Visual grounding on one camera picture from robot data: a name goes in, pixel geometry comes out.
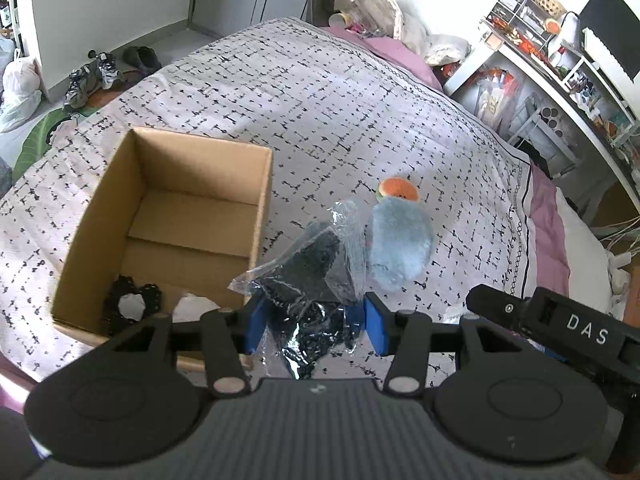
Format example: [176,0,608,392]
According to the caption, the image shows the green leaf floor mat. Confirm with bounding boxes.
[12,107,96,187]

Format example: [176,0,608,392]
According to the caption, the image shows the grey drawer organiser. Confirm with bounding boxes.
[487,0,552,42]

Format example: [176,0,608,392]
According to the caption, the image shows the clear bag with black cloth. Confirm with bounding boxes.
[227,200,372,382]

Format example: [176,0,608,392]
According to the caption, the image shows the white desk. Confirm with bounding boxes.
[442,19,640,211]

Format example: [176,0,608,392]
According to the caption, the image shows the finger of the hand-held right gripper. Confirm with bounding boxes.
[465,284,534,336]

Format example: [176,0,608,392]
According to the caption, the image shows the pile of plastic bags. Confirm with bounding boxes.
[369,0,472,67]

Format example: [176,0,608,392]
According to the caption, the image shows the grey sneaker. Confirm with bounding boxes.
[63,65,104,109]
[95,51,124,92]

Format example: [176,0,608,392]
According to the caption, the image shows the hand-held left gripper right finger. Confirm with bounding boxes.
[364,292,522,397]

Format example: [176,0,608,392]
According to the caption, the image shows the white cables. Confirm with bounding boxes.
[595,224,640,263]

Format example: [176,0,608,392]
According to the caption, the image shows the white keyboard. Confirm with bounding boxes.
[582,27,639,82]

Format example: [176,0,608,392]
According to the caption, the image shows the white packet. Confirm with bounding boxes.
[442,307,481,324]

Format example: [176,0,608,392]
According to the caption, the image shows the white cloth piece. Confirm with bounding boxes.
[172,294,227,324]

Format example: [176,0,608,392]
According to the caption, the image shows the white plastic bag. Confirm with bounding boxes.
[0,57,44,134]

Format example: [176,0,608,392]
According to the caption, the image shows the black monitor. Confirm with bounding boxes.
[580,0,640,81]

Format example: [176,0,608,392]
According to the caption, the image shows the snack bags under desk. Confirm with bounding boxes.
[474,66,524,132]

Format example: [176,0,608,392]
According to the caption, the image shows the white wire rack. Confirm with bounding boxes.
[509,94,582,177]

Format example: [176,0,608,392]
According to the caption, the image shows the blue fluffy plush toy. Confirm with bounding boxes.
[365,195,434,294]

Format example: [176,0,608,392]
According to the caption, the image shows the brown cardboard box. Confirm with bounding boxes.
[51,127,274,375]

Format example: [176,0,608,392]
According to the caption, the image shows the white duvet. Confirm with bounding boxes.
[555,187,619,322]

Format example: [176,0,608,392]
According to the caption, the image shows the white black patterned blanket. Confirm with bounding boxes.
[0,16,534,386]

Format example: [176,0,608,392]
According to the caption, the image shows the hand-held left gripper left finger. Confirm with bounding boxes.
[100,292,266,397]

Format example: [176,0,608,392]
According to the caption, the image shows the clear plastic bottle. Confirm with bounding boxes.
[335,0,374,26]

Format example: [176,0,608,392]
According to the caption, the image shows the black lace scrunchie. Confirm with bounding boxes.
[102,275,166,337]

